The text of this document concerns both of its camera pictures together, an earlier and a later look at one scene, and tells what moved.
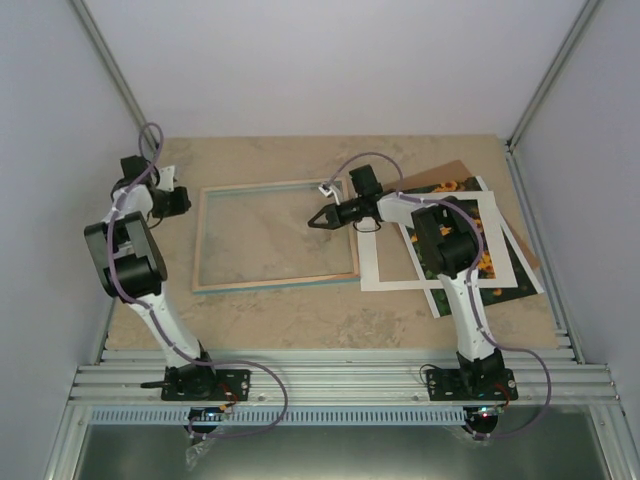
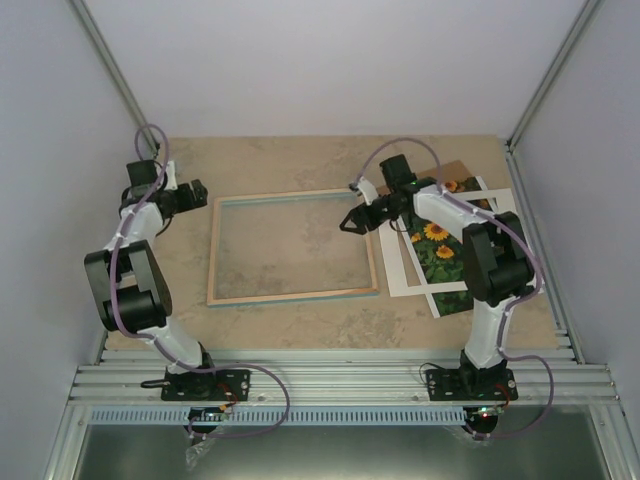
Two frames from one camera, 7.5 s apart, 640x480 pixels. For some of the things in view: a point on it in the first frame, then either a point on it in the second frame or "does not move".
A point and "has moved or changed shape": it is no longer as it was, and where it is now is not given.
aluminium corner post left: (150, 135) does not move
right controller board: (482, 413) does not move
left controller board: (214, 413) does not move
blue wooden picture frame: (258, 236) -> (355, 222)
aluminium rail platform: (339, 377) does not move
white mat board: (368, 254) has moved or changed shape
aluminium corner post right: (572, 40) does not move
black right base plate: (471, 384) does not move
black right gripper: (334, 216) -> (357, 215)
